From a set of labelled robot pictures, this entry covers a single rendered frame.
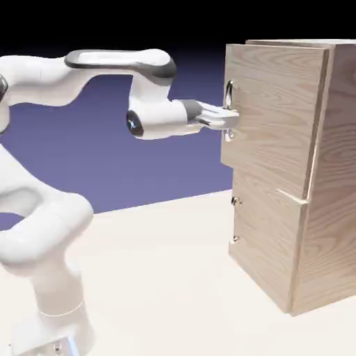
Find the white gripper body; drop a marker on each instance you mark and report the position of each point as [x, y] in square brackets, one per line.
[221, 115]

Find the light wood tall door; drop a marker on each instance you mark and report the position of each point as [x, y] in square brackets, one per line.
[275, 116]

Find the light wood cabinet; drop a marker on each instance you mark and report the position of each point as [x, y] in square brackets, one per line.
[331, 178]

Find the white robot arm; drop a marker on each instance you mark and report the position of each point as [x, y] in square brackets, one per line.
[50, 75]

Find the light wood short door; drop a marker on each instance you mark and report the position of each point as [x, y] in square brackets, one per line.
[267, 236]

